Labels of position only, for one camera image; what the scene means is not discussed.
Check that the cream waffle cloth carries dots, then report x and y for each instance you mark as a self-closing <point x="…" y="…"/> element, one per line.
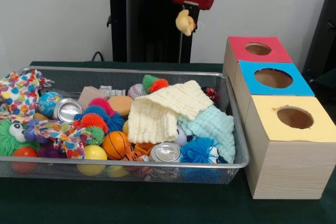
<point x="152" y="119"/>

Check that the orange toy basketball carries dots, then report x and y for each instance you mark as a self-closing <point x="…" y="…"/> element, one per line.
<point x="115" y="145"/>

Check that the orange round sponge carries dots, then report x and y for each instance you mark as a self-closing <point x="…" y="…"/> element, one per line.
<point x="119" y="102"/>

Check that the silver drink can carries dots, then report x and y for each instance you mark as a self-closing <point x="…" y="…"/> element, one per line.
<point x="165" y="151"/>

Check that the green fuzzy toy with eyes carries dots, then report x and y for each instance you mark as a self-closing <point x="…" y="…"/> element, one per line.
<point x="6" y="140"/>

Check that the black upright panel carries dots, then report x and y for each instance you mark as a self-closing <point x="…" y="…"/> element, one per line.
<point x="323" y="37"/>

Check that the mint waffle cloth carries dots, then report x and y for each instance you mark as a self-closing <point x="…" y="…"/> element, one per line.
<point x="215" y="129"/>

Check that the blue fuzzy toy with eyes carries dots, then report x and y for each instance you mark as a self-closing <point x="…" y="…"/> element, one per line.
<point x="194" y="150"/>

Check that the wooden box with three holes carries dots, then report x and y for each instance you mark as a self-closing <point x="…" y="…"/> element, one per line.
<point x="288" y="171"/>

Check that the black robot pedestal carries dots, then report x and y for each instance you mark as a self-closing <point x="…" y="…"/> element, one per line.
<point x="147" y="30"/>

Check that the dented silver can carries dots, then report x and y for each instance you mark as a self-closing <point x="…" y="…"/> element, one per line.
<point x="68" y="110"/>

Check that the colourful spotted cloth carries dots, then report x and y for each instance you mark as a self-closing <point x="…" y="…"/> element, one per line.
<point x="18" y="95"/>

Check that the dark green table cloth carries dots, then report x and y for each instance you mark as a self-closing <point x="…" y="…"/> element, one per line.
<point x="131" y="203"/>
<point x="328" y="77"/>

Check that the blue green globe ball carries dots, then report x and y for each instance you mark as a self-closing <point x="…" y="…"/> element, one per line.
<point x="48" y="103"/>

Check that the blue orange spiky ball toy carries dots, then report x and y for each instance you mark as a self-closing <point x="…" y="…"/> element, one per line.
<point x="113" y="123"/>

